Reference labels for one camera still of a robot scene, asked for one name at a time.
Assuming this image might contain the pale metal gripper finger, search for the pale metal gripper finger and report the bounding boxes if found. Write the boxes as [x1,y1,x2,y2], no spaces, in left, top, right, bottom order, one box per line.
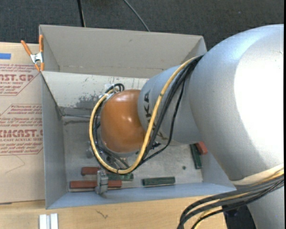
[94,170,110,198]
[86,141,94,159]

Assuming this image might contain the red-brown flat block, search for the red-brown flat block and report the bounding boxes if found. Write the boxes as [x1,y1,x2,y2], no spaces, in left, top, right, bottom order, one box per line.
[81,167,101,176]
[195,141,208,156]
[69,180,123,189]

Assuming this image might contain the dark green flat block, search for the dark green flat block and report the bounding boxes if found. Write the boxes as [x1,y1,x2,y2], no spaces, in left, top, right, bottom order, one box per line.
[190,144,203,170]
[106,173,134,182]
[142,176,176,187]

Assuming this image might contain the brown cardboard board red print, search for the brown cardboard board red print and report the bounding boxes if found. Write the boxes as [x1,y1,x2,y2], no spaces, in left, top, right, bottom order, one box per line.
[0,41,46,205]

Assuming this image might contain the grey metal bin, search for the grey metal bin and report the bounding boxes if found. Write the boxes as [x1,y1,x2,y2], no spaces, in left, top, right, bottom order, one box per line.
[39,24,237,210]

